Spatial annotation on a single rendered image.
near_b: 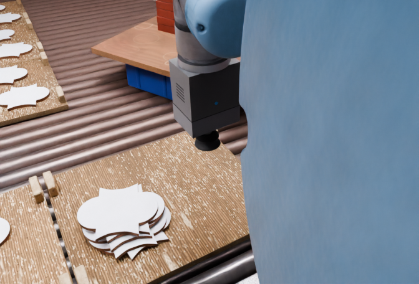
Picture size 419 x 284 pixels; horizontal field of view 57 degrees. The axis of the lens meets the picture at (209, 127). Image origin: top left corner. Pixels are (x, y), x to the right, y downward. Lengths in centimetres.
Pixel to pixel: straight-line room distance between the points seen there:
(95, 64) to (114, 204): 74
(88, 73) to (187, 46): 87
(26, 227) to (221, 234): 37
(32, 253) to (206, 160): 40
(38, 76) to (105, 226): 73
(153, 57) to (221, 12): 78
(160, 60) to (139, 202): 48
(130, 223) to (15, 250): 22
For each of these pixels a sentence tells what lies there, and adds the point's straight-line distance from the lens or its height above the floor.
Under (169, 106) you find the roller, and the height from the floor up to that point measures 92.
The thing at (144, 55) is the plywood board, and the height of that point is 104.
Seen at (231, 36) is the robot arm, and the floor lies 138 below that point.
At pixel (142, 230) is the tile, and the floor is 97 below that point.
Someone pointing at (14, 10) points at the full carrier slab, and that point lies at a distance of 201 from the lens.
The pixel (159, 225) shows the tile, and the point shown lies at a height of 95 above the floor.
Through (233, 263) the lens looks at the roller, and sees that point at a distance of 74.
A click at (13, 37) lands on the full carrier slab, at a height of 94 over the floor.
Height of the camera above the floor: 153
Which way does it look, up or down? 36 degrees down
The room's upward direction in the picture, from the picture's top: straight up
